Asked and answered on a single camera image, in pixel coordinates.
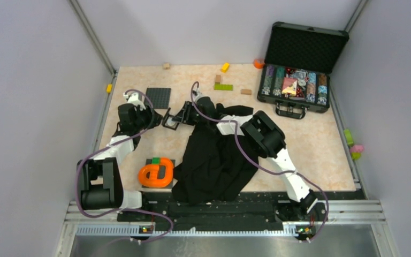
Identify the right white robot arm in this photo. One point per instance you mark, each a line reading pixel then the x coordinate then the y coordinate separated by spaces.
pixel 267 139

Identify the green lego brick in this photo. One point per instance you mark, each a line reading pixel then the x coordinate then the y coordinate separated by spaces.
pixel 227 87

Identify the dark grey lego baseplate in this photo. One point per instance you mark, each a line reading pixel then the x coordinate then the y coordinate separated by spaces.
pixel 160 97

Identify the small green lego block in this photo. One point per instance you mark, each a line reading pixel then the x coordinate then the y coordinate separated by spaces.
pixel 155 160

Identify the black square frame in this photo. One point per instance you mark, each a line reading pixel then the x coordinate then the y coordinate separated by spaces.
pixel 171 120

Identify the yellow block on rail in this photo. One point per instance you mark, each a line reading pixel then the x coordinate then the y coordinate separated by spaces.
pixel 109 88

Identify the yellow lego brick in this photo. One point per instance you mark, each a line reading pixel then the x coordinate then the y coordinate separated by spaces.
pixel 225 67

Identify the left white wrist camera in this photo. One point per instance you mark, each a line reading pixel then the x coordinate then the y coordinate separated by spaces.
pixel 135 99

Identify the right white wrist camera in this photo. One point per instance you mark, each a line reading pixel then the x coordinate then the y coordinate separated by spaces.
pixel 196 95

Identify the black garment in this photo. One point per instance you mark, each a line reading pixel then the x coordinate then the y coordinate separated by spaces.
pixel 213 166

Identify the green and pink toys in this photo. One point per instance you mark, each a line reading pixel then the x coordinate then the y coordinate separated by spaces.
pixel 355 149

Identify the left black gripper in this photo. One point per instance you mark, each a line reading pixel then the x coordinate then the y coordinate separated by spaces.
pixel 154 118

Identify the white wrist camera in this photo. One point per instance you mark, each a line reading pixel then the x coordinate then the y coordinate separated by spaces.
pixel 196 95
pixel 135 99

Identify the tan wooden block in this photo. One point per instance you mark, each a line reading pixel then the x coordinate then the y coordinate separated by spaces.
pixel 246 92

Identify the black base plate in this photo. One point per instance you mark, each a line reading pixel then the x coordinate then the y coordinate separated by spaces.
pixel 250 211

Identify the brown wooden block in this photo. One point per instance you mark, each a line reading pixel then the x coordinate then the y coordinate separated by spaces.
pixel 218 79

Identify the black poker chip case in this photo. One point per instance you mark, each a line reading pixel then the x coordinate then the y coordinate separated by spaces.
pixel 298 63

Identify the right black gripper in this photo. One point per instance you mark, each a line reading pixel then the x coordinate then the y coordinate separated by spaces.
pixel 184 115

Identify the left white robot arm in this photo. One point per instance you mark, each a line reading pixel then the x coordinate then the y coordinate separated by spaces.
pixel 99 184

